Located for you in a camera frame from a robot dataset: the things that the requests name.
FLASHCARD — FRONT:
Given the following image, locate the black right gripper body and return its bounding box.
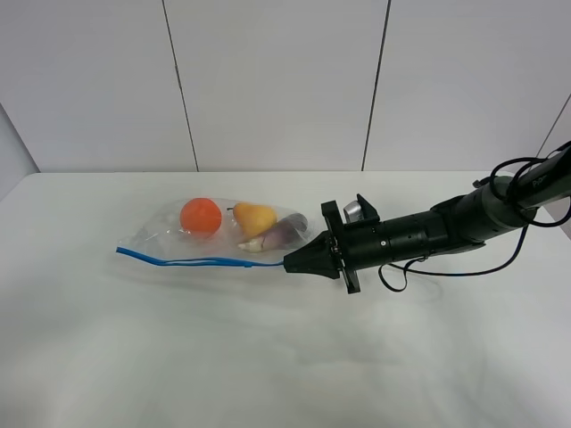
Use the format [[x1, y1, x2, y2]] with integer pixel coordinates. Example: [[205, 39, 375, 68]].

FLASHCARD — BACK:
[[321, 201, 440, 294]]

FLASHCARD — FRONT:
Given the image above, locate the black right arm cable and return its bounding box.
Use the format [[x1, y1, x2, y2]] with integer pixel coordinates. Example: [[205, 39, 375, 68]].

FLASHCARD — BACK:
[[377, 156, 554, 294]]

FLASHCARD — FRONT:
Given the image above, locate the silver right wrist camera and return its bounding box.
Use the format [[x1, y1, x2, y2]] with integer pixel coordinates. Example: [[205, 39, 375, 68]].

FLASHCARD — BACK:
[[343, 193, 380, 224]]

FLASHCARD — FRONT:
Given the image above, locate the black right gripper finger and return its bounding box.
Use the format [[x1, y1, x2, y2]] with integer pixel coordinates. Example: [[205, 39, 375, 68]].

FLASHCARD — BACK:
[[284, 233, 331, 263], [284, 258, 341, 279]]

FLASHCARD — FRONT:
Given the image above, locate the purple eggplant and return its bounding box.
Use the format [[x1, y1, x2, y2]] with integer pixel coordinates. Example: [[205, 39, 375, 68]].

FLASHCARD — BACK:
[[238, 213, 308, 253]]

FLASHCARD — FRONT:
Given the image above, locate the clear zip bag blue zipper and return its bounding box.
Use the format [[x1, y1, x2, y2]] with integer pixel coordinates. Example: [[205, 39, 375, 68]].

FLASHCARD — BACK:
[[116, 197, 317, 268]]

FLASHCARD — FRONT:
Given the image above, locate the orange fruit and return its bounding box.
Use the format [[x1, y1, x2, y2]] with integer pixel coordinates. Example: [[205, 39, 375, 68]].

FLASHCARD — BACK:
[[179, 198, 222, 235]]

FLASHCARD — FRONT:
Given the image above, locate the yellow pear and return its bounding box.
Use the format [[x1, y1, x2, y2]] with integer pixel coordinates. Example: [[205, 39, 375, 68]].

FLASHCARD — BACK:
[[230, 202, 277, 238]]

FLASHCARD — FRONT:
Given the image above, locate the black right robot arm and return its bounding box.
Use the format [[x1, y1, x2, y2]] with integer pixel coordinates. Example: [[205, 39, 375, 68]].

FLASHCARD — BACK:
[[283, 144, 570, 293]]

